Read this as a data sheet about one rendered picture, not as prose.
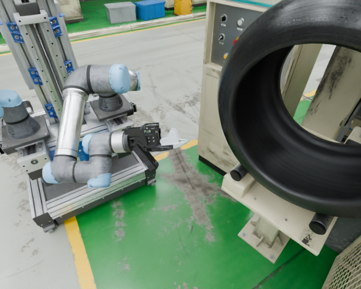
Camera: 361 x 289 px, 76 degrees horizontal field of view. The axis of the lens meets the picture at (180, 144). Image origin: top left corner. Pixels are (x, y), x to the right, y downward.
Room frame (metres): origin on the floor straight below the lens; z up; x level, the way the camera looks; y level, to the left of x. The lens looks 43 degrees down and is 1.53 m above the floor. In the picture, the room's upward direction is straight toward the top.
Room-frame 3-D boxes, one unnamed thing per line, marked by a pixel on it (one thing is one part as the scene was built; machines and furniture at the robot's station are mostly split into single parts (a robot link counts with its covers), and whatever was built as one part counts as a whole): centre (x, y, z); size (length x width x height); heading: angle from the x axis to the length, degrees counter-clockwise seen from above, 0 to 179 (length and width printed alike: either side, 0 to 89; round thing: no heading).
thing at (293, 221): (0.55, -0.42, 0.80); 0.37 x 0.36 x 0.02; 46
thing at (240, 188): (0.65, -0.32, 0.84); 0.36 x 0.09 x 0.06; 136
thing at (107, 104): (1.25, 0.44, 0.77); 0.15 x 0.15 x 0.10
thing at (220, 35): (1.41, -0.47, 0.63); 0.56 x 0.41 x 1.27; 46
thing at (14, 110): (1.00, 0.87, 0.88); 0.13 x 0.12 x 0.14; 95
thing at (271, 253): (0.75, -0.58, 0.02); 0.27 x 0.27 x 0.04; 46
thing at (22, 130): (1.00, 0.87, 0.77); 0.15 x 0.15 x 0.10
